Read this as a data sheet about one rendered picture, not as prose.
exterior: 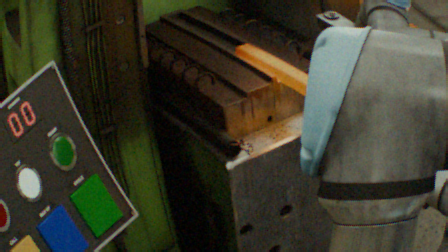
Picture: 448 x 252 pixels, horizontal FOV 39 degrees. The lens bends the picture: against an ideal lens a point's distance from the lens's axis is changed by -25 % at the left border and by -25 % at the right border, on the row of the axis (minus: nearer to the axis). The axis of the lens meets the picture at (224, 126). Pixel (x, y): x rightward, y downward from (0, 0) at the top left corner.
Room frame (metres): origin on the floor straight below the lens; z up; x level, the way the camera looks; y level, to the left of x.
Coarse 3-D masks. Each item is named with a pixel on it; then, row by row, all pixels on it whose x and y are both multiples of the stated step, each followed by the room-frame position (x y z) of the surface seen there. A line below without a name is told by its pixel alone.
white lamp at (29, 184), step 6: (24, 174) 0.83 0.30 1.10; (30, 174) 0.84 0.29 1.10; (24, 180) 0.83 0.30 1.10; (30, 180) 0.83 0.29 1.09; (36, 180) 0.84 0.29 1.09; (24, 186) 0.82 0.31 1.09; (30, 186) 0.83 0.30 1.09; (36, 186) 0.84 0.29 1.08; (24, 192) 0.81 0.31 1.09; (30, 192) 0.82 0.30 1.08; (36, 192) 0.83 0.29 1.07
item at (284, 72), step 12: (240, 48) 1.33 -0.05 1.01; (252, 48) 1.32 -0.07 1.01; (252, 60) 1.29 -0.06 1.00; (264, 60) 1.26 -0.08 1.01; (276, 60) 1.26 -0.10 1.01; (276, 72) 1.22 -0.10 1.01; (288, 72) 1.20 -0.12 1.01; (300, 72) 1.20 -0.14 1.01; (288, 84) 1.19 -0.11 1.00; (300, 84) 1.16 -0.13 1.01
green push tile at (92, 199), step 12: (96, 180) 0.91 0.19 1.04; (84, 192) 0.88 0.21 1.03; (96, 192) 0.90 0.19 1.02; (108, 192) 0.91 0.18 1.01; (84, 204) 0.87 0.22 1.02; (96, 204) 0.88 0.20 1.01; (108, 204) 0.89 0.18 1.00; (84, 216) 0.85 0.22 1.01; (96, 216) 0.87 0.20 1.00; (108, 216) 0.88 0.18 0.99; (120, 216) 0.89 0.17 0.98; (96, 228) 0.85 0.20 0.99; (108, 228) 0.86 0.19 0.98
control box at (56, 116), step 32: (32, 96) 0.94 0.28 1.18; (64, 96) 0.98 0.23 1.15; (0, 128) 0.86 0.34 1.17; (32, 128) 0.90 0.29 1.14; (64, 128) 0.94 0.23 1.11; (0, 160) 0.82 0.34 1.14; (32, 160) 0.86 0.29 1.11; (96, 160) 0.94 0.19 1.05; (0, 192) 0.78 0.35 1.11; (64, 192) 0.87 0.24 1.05; (32, 224) 0.78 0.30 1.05; (128, 224) 0.90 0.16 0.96
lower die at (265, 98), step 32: (160, 32) 1.51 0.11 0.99; (192, 32) 1.45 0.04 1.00; (256, 32) 1.43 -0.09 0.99; (224, 64) 1.31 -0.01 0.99; (256, 64) 1.27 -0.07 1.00; (192, 96) 1.26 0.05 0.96; (224, 96) 1.21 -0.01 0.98; (256, 96) 1.20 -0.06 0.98; (288, 96) 1.23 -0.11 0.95; (224, 128) 1.18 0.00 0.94; (256, 128) 1.20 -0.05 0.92
